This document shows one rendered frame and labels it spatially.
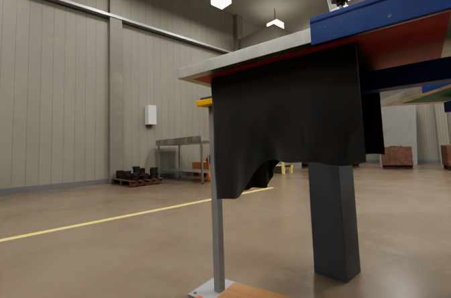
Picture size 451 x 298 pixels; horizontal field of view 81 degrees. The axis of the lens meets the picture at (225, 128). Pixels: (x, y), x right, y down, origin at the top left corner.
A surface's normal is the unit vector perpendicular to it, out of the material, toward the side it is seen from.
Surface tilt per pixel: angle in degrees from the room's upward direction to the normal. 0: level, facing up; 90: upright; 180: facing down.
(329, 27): 90
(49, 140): 90
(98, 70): 90
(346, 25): 90
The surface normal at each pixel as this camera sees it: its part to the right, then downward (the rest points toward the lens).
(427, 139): -0.74, -0.03
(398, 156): -0.53, -0.05
